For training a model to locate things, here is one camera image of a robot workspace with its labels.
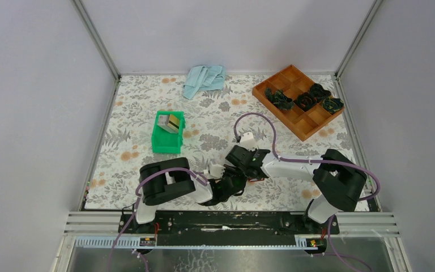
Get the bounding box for red leather card holder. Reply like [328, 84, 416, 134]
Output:
[247, 178, 266, 183]

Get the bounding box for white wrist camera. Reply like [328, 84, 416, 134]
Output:
[238, 132, 258, 151]
[203, 164, 225, 179]

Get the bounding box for dark rolled sock middle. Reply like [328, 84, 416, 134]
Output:
[294, 92, 317, 112]

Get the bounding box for dark rolled sock left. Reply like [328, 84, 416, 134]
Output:
[265, 88, 294, 111]

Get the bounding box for dark rolled sock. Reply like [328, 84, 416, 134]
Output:
[294, 92, 317, 112]
[308, 83, 331, 103]
[265, 88, 294, 111]
[321, 96, 344, 114]

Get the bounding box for dark rolled sock top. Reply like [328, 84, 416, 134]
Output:
[308, 83, 331, 103]

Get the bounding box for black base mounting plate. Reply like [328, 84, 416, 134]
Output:
[118, 211, 340, 247]

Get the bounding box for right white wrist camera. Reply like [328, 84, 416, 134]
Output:
[238, 132, 258, 151]

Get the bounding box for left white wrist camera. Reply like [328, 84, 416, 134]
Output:
[203, 164, 225, 179]

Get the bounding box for light blue cloth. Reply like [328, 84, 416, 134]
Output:
[183, 65, 226, 100]

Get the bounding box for dark rolled sock right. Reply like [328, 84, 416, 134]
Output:
[321, 96, 344, 114]

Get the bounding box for orange compartment tray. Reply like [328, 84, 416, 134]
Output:
[252, 65, 345, 141]

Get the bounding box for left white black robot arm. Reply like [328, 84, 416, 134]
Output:
[131, 157, 248, 233]

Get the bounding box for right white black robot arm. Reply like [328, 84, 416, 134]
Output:
[225, 145, 367, 233]

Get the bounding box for green plastic bin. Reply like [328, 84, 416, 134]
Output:
[151, 111, 185, 154]

